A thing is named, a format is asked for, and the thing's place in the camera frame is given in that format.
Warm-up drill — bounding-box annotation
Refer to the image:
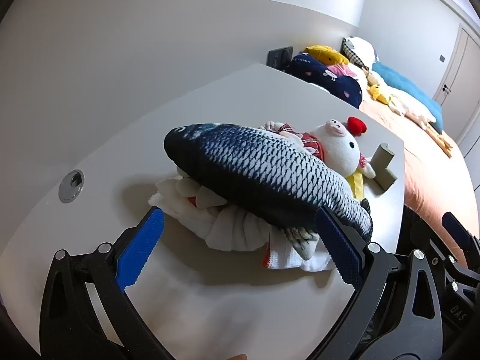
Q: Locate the black wall socket panel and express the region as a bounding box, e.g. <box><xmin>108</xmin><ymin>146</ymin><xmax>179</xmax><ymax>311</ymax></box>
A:
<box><xmin>267</xmin><ymin>46</ymin><xmax>294</xmax><ymax>70</ymax></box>

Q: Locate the white goose plush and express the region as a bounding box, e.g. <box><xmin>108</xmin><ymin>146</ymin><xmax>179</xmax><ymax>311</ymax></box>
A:
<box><xmin>365</xmin><ymin>69</ymin><xmax>454</xmax><ymax>155</ymax></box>

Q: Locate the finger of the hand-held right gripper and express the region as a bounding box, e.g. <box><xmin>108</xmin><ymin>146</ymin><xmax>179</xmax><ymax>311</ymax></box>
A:
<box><xmin>441</xmin><ymin>212</ymin><xmax>480</xmax><ymax>267</ymax></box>

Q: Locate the navy printed pillow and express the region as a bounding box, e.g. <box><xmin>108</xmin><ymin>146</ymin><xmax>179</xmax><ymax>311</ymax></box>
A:
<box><xmin>283</xmin><ymin>54</ymin><xmax>364</xmax><ymax>108</ymax></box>

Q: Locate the white checked pillow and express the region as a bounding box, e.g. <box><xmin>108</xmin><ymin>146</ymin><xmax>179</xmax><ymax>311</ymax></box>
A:
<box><xmin>342</xmin><ymin>37</ymin><xmax>376</xmax><ymax>70</ymax></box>

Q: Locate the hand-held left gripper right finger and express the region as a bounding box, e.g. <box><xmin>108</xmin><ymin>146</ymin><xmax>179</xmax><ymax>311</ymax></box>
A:
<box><xmin>315</xmin><ymin>205</ymin><xmax>445</xmax><ymax>360</ymax></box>

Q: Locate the metal desk cable grommet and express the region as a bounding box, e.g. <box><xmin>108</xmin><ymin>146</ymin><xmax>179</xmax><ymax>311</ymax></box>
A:
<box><xmin>59</xmin><ymin>170</ymin><xmax>85</xmax><ymax>204</ymax></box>

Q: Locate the white knitted cloth orange trim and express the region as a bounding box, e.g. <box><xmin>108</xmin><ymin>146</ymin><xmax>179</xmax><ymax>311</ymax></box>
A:
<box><xmin>262</xmin><ymin>232</ymin><xmax>336</xmax><ymax>272</ymax></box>

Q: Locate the grey door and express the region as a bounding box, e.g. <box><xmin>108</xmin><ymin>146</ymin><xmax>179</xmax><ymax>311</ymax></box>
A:
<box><xmin>433</xmin><ymin>22</ymin><xmax>480</xmax><ymax>151</ymax></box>

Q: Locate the yellow cloth strip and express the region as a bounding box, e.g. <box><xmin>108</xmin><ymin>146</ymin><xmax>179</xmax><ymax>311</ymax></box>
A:
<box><xmin>345</xmin><ymin>169</ymin><xmax>366</xmax><ymax>200</ymax></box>

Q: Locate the pink printed pillow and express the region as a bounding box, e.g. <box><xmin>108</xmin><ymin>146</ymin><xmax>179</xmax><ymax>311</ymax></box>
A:
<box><xmin>326</xmin><ymin>64</ymin><xmax>358</xmax><ymax>80</ymax></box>

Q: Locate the yellow plush pillow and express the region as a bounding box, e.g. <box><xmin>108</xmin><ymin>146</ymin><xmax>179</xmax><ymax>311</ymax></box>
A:
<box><xmin>303</xmin><ymin>45</ymin><xmax>349</xmax><ymax>64</ymax></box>

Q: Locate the yellow duck plush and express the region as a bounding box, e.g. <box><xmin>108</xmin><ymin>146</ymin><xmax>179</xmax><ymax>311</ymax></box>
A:
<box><xmin>369</xmin><ymin>83</ymin><xmax>393</xmax><ymax>104</ymax></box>

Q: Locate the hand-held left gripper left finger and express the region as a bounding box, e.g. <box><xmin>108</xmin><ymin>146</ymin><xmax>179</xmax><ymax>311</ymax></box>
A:
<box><xmin>39</xmin><ymin>207</ymin><xmax>166</xmax><ymax>360</ymax></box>

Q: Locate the bed with orange sheet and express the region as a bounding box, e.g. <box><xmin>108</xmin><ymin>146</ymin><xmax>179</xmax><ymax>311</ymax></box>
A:
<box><xmin>359</xmin><ymin>89</ymin><xmax>478</xmax><ymax>242</ymax></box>

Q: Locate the grey fish plush toy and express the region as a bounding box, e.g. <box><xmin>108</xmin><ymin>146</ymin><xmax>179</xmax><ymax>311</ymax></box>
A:
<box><xmin>163</xmin><ymin>122</ymin><xmax>374</xmax><ymax>261</ymax></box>

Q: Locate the grey angled block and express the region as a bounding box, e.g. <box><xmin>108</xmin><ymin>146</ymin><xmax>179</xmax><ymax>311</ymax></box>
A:
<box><xmin>369</xmin><ymin>142</ymin><xmax>398</xmax><ymax>191</ymax></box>

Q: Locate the white pig plush toy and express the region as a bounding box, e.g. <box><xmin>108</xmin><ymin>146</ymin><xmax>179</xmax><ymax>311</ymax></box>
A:
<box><xmin>289</xmin><ymin>118</ymin><xmax>376</xmax><ymax>179</ymax></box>

